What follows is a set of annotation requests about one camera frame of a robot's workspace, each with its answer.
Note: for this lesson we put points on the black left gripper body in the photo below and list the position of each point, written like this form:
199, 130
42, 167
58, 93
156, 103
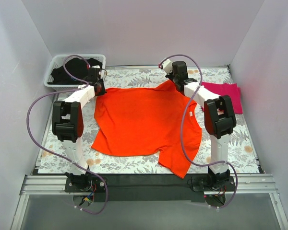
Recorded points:
99, 88

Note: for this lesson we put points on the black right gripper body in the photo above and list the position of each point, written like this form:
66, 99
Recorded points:
179, 86

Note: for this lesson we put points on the orange t shirt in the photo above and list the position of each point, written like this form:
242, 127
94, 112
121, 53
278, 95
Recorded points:
144, 121

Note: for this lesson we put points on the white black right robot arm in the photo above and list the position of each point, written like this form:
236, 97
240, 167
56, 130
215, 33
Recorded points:
219, 119

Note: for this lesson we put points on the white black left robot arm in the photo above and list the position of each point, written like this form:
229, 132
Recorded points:
68, 126

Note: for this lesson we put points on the black t shirt in basket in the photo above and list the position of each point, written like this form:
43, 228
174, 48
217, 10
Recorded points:
75, 66

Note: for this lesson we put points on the folded magenta t shirt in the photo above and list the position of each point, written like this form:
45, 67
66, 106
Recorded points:
231, 90

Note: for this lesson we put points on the white plastic laundry basket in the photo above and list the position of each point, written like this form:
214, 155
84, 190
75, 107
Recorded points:
95, 60

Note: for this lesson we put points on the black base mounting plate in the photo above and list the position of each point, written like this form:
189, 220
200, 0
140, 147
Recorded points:
148, 187

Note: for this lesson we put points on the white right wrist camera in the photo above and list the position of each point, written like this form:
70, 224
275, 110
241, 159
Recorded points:
166, 66

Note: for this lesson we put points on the aluminium frame rail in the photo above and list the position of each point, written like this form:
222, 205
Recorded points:
55, 184

